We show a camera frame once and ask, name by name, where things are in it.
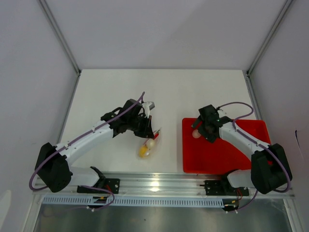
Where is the yellow toy pepper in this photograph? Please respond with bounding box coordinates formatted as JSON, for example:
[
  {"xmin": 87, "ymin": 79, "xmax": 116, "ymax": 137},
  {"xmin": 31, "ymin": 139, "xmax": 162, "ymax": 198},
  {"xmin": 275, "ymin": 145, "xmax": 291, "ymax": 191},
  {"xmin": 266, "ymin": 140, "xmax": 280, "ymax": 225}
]
[{"xmin": 139, "ymin": 145, "xmax": 150, "ymax": 158}]

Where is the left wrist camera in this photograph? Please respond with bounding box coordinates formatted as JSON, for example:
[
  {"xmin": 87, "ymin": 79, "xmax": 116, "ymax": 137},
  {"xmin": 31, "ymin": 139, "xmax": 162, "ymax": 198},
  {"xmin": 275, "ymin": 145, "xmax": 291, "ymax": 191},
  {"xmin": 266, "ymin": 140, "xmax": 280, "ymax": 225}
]
[{"xmin": 142, "ymin": 101, "xmax": 155, "ymax": 118}]

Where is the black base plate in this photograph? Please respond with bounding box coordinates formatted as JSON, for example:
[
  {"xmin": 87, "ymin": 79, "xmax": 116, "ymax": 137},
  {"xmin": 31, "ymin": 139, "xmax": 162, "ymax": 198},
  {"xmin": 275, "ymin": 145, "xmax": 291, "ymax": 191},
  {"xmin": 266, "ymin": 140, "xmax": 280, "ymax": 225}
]
[
  {"xmin": 77, "ymin": 178, "xmax": 120, "ymax": 194},
  {"xmin": 200, "ymin": 180, "xmax": 249, "ymax": 197}
]

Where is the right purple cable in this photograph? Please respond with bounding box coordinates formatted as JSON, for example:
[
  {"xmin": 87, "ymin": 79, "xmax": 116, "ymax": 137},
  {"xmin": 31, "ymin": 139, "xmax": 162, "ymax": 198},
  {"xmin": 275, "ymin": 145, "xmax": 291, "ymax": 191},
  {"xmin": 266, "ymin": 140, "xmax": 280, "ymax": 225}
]
[{"xmin": 217, "ymin": 102, "xmax": 292, "ymax": 213}]

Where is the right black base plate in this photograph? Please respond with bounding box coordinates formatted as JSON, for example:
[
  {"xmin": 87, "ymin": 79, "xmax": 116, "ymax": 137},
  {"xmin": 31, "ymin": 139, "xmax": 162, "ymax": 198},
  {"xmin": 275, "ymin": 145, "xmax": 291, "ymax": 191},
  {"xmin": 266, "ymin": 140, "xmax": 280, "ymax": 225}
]
[{"xmin": 200, "ymin": 180, "xmax": 249, "ymax": 197}]

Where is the aluminium mounting rail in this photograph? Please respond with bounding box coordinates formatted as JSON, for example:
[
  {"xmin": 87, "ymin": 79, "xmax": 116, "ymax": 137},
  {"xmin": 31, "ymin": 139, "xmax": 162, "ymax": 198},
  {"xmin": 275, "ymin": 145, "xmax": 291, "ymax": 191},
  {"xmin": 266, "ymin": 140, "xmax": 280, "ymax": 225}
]
[{"xmin": 32, "ymin": 172, "xmax": 295, "ymax": 199}]

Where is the clear zip top bag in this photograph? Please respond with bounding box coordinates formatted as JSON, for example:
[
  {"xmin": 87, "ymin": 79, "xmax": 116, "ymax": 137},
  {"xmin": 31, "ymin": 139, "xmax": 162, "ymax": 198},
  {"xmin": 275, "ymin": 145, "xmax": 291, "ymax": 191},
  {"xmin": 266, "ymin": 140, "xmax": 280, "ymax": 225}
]
[{"xmin": 137, "ymin": 128, "xmax": 162, "ymax": 159}]

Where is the white slotted cable duct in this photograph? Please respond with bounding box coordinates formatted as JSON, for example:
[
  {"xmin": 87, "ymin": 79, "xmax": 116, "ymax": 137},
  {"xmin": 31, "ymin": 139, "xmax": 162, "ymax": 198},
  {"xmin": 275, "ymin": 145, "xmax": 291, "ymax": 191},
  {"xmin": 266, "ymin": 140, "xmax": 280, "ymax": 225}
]
[{"xmin": 42, "ymin": 195, "xmax": 225, "ymax": 208}]

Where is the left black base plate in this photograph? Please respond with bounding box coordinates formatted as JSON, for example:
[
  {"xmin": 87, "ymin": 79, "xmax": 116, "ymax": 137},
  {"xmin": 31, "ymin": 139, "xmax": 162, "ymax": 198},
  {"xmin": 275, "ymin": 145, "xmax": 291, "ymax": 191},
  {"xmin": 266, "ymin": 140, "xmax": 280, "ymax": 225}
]
[{"xmin": 77, "ymin": 178, "xmax": 120, "ymax": 194}]

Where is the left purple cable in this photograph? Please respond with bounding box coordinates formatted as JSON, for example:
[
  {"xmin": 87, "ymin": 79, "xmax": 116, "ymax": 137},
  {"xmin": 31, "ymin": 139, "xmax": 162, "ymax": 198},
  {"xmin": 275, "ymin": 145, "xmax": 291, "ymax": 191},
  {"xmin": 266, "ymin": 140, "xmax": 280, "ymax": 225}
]
[{"xmin": 28, "ymin": 91, "xmax": 145, "ymax": 212}]

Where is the red plastic tray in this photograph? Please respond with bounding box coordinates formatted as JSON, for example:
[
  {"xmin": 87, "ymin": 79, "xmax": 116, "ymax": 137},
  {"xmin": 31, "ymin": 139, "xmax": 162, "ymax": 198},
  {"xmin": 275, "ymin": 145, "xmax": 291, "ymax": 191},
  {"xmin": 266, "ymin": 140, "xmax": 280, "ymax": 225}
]
[{"xmin": 182, "ymin": 118, "xmax": 270, "ymax": 175}]

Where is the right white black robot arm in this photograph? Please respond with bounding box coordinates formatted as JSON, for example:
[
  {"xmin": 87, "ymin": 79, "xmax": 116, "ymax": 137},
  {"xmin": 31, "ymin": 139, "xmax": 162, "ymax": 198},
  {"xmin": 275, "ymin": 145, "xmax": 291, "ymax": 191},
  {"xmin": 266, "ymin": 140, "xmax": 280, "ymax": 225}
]
[{"xmin": 191, "ymin": 104, "xmax": 293, "ymax": 195}]

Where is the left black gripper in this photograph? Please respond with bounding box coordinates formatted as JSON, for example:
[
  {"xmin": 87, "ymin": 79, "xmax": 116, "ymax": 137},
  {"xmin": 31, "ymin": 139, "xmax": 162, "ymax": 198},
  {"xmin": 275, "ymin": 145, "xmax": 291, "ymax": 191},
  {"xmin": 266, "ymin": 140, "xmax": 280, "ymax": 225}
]
[{"xmin": 127, "ymin": 114, "xmax": 154, "ymax": 139}]

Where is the purple cable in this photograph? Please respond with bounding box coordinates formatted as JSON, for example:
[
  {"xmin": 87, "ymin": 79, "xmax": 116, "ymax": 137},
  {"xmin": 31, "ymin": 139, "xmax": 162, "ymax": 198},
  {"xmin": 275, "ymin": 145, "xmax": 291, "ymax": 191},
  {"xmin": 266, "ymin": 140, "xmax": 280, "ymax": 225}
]
[
  {"xmin": 28, "ymin": 91, "xmax": 145, "ymax": 212},
  {"xmin": 217, "ymin": 102, "xmax": 292, "ymax": 213}
]

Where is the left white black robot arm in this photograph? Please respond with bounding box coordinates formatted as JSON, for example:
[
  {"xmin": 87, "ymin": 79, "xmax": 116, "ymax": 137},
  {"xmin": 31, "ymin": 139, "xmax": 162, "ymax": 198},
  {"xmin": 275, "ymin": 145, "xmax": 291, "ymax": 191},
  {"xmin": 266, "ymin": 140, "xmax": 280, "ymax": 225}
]
[{"xmin": 35, "ymin": 99, "xmax": 155, "ymax": 193}]

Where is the white egg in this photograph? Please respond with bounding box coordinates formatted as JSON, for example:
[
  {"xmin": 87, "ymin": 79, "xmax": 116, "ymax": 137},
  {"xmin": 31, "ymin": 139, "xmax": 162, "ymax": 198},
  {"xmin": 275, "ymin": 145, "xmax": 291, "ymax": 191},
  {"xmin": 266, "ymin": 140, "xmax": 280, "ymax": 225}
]
[
  {"xmin": 146, "ymin": 139, "xmax": 156, "ymax": 149},
  {"xmin": 192, "ymin": 130, "xmax": 201, "ymax": 139}
]

